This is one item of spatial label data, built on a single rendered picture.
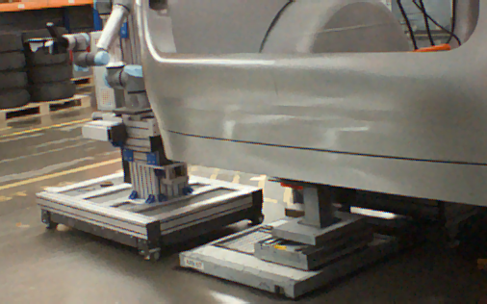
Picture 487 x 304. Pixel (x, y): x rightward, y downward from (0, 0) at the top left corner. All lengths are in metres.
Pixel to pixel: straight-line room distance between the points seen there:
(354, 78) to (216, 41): 1.22
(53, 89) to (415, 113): 9.45
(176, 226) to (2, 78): 6.78
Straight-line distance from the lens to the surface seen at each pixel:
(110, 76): 4.61
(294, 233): 4.02
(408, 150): 2.30
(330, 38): 3.57
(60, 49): 4.31
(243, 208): 4.85
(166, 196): 4.90
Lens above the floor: 1.41
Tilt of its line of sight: 12 degrees down
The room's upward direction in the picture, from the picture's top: 5 degrees counter-clockwise
